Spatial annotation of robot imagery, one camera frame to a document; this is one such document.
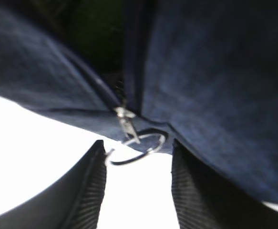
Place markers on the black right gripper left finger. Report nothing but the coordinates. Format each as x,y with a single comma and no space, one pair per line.
72,202

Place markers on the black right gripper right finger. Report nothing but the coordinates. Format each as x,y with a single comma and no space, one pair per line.
203,199

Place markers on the dark navy zippered lunch bag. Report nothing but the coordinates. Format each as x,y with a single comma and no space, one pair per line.
209,79

